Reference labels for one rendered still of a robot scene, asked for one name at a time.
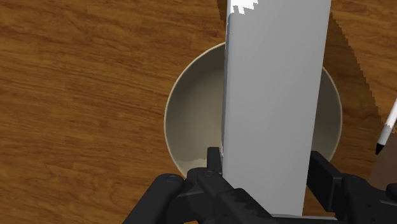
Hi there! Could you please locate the white pen with black tip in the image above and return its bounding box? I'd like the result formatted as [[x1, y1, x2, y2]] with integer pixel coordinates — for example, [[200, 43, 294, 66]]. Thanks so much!
[[375, 97, 397, 156]]

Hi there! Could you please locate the beige bowl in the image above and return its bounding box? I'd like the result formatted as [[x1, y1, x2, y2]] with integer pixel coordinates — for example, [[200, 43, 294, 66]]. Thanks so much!
[[164, 42, 343, 178]]

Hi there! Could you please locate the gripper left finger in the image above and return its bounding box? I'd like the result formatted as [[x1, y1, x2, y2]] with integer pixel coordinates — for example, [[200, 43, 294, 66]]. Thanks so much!
[[122, 146, 277, 224]]

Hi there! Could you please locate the grey box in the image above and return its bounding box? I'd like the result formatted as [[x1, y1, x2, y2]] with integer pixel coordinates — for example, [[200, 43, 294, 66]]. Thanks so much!
[[221, 0, 332, 217]]

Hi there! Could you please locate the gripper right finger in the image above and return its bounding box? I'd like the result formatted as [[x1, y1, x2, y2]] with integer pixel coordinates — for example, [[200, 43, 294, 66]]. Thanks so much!
[[306, 150, 397, 224]]

